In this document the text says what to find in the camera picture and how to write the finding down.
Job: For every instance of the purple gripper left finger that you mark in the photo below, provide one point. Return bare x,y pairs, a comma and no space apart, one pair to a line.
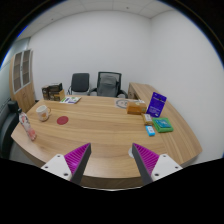
70,166

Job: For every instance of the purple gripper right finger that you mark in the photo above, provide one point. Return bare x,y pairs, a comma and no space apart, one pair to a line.
152,166

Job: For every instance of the clear plastic water bottle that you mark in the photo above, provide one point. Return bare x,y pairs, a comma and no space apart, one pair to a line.
23,119

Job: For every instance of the wooden side desk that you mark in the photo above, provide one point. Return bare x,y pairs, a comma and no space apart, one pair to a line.
181,144

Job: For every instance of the small blue box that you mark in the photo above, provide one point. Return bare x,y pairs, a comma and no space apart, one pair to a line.
150,130

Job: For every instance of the green flat box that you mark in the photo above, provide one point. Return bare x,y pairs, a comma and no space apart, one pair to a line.
162,125

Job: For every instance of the red round coaster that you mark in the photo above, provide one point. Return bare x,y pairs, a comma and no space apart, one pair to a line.
62,120

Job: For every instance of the small tan box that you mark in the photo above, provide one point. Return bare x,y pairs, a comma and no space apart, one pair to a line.
147,119

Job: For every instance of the wooden tissue box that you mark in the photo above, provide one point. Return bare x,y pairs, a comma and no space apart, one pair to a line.
136,108

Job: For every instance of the white patterned mug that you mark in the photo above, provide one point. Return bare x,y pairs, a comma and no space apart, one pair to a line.
43,112

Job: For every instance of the purple standing sign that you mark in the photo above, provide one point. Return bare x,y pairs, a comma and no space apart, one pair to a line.
156,105

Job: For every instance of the white green leaflet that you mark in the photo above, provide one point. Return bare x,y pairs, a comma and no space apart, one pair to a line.
70,100

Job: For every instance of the dark cardboard box stack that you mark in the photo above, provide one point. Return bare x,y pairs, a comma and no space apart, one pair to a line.
53,92

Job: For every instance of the black chair at left edge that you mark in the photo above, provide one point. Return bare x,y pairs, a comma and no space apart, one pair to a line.
8,121

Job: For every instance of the black office chair left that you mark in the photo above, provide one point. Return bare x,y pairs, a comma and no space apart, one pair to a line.
79,83

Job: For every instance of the grey mesh office chair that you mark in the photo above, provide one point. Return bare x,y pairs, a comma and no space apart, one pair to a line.
108,85

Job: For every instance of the wooden glass-door cabinet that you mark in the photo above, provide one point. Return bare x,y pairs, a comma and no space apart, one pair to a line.
21,79

